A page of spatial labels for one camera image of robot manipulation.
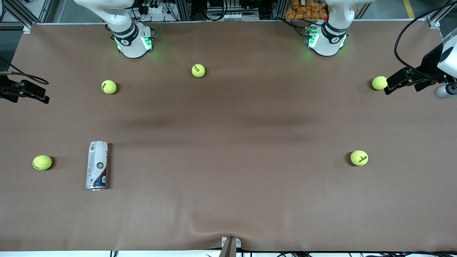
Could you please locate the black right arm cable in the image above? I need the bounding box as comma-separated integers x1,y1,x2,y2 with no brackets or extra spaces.
0,56,49,85

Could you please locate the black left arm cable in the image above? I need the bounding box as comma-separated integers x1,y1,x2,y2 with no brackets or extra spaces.
394,2,457,81

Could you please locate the brown table cloth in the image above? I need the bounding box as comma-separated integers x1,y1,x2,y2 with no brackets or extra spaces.
0,20,457,252

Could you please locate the base connector box green light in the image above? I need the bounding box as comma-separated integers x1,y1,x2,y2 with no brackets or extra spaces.
142,27,155,51
304,26,319,49

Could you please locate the aluminium frame strut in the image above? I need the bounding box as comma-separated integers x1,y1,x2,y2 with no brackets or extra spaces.
0,0,54,34
427,0,457,29

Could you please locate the white blue tennis ball can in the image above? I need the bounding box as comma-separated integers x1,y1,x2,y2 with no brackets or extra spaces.
85,141,109,191

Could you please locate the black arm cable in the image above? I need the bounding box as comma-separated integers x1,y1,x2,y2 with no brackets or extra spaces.
394,2,457,81
0,56,49,85

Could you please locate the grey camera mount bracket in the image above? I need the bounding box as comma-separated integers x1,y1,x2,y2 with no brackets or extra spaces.
221,236,242,257

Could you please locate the white power strip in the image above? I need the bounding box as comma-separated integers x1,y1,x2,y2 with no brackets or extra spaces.
141,0,168,16

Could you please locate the pile of orange objects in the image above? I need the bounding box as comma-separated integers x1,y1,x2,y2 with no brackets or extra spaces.
285,0,329,21

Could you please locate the white terminal strip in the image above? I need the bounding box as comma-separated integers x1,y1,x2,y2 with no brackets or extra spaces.
223,12,259,21

